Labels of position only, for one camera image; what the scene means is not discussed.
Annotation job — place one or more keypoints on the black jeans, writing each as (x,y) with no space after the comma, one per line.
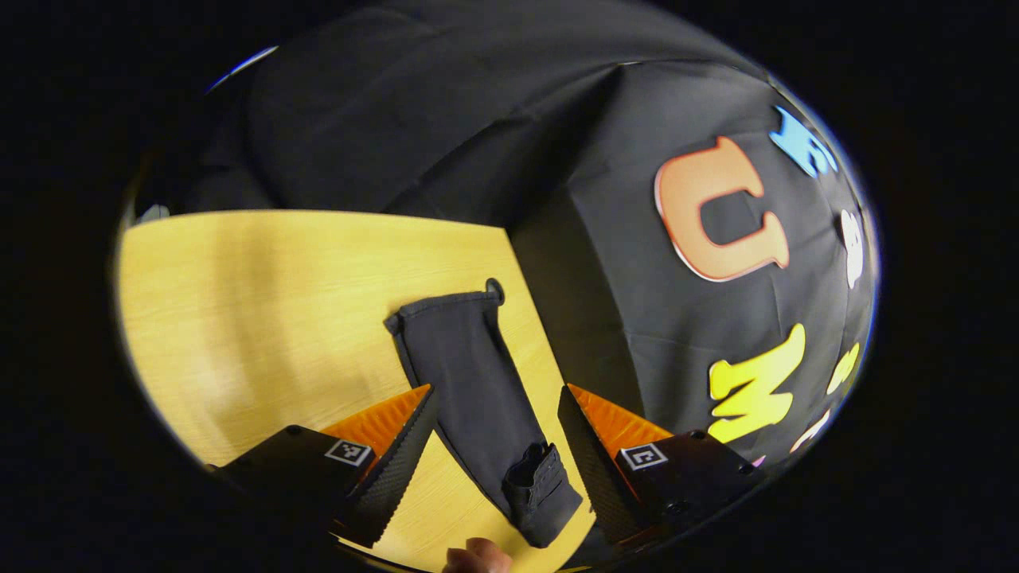
(478,382)

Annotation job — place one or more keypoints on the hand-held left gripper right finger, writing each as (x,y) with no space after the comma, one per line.
(593,461)

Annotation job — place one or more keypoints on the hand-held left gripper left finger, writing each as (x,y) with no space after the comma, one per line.
(394,469)

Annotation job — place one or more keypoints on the black backdrop cloth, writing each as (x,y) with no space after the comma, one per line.
(446,119)

